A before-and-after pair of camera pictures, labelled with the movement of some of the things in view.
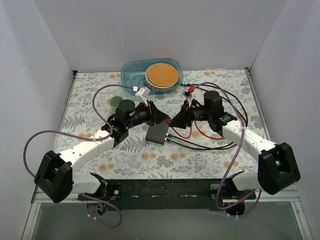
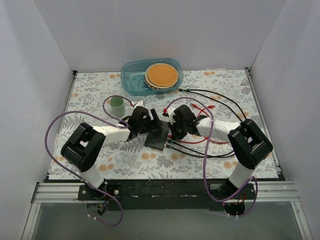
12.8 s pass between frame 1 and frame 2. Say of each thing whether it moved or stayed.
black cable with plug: moved
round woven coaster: stayed
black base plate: stayed
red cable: moved
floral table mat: stayed
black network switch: moved
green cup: stayed
